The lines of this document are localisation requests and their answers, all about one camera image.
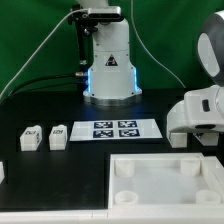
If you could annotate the white part left edge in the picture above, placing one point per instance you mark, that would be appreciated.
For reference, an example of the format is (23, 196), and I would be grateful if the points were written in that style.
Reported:
(2, 175)

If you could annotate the black camera on stand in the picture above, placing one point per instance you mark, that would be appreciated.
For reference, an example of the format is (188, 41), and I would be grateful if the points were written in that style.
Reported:
(86, 23)

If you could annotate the white square tabletop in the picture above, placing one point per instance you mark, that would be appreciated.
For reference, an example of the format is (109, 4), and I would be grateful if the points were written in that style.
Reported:
(166, 180)

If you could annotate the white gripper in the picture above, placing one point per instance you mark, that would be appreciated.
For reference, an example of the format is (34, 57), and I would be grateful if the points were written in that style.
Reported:
(201, 111)

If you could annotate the white marker sheet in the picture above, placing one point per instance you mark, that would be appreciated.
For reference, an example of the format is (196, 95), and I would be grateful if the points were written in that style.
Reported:
(115, 130)

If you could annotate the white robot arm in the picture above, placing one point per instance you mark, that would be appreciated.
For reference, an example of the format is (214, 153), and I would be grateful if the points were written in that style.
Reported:
(112, 77)

